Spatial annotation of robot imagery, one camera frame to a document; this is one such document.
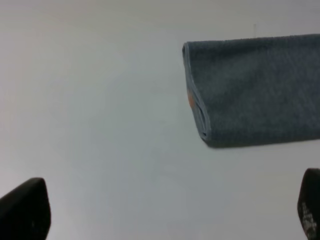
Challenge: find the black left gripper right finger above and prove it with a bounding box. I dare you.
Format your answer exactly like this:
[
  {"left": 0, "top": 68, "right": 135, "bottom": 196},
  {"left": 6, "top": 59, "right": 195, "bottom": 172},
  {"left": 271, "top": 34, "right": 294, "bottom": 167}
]
[{"left": 297, "top": 168, "right": 320, "bottom": 240}]

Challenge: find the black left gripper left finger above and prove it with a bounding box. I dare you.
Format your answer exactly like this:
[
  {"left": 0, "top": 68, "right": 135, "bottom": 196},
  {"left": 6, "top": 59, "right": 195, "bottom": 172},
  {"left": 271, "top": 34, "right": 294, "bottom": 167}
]
[{"left": 0, "top": 177, "right": 51, "bottom": 240}]

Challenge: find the grey towel with orange pattern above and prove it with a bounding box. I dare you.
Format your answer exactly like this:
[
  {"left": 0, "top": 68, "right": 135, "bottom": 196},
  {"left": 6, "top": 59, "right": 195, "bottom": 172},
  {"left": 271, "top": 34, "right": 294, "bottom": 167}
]
[{"left": 182, "top": 34, "right": 320, "bottom": 148}]

